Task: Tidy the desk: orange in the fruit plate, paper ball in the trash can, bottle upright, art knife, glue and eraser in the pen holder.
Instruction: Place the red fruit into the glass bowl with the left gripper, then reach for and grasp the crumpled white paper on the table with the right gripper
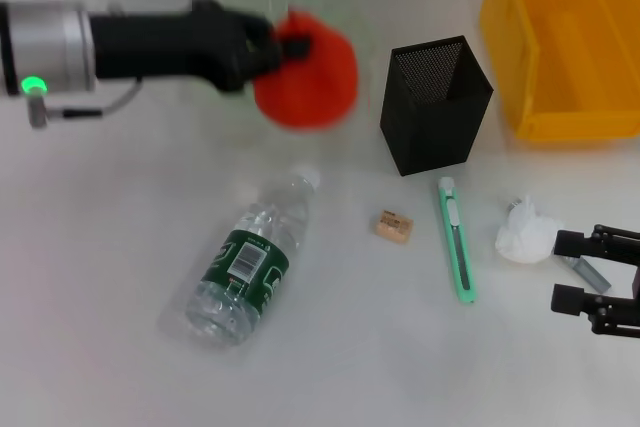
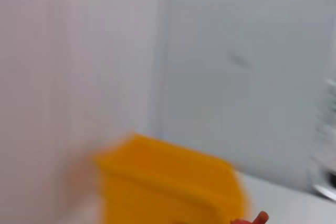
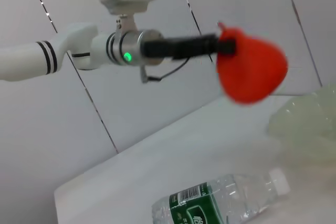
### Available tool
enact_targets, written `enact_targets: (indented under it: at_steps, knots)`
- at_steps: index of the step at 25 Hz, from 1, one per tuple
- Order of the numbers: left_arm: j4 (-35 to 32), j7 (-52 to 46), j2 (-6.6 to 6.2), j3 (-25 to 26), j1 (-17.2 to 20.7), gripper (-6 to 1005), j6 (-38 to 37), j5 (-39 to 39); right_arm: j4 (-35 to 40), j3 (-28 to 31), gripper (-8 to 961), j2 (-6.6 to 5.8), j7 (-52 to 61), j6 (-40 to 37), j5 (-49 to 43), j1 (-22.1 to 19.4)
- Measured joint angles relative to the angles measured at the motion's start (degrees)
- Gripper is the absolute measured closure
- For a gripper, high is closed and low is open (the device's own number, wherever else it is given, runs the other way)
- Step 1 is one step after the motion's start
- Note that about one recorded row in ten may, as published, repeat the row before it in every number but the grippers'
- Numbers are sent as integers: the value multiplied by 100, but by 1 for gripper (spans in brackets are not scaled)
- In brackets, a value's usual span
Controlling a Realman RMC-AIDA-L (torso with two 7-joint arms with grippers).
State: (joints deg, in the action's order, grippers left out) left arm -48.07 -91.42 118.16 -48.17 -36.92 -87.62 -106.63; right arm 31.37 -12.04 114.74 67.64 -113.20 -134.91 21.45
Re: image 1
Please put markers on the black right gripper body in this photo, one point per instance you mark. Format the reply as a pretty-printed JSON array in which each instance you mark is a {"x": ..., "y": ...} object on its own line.
[{"x": 636, "y": 282}]

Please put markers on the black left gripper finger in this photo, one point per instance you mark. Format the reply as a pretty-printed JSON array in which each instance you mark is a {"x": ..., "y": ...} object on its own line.
[
  {"x": 296, "y": 47},
  {"x": 260, "y": 24}
]

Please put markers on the black mesh pen holder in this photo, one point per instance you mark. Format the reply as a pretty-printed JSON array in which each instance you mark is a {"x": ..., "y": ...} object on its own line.
[{"x": 430, "y": 117}]

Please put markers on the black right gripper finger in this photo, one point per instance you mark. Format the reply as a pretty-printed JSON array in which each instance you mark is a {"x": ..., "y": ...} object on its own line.
[
  {"x": 567, "y": 299},
  {"x": 570, "y": 243}
]

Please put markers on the yellow plastic bin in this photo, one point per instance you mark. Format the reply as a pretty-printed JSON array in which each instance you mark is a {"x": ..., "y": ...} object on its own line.
[{"x": 575, "y": 124}]

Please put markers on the beige eraser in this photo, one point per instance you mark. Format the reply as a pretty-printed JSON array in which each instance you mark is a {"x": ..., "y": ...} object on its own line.
[{"x": 394, "y": 226}]

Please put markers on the clear green-label water bottle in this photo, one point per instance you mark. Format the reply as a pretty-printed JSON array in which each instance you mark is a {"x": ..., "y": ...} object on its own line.
[{"x": 255, "y": 237}]

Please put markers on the red round fruit toy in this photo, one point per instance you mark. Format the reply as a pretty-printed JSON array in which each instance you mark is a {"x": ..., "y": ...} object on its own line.
[{"x": 310, "y": 87}]

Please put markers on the pale green glass fruit bowl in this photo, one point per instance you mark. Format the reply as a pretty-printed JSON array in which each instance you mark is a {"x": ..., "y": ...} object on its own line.
[{"x": 320, "y": 2}]

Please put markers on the white paper ball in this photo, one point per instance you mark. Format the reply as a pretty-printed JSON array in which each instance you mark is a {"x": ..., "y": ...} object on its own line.
[{"x": 527, "y": 237}]

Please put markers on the grey marker pen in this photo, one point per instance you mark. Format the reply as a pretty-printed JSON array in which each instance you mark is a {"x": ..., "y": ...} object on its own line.
[{"x": 592, "y": 279}]

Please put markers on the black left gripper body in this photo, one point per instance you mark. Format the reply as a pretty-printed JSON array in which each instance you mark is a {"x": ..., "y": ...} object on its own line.
[{"x": 165, "y": 47}]

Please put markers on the green utility knife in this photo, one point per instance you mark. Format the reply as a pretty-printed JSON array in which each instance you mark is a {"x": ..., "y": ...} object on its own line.
[{"x": 457, "y": 242}]

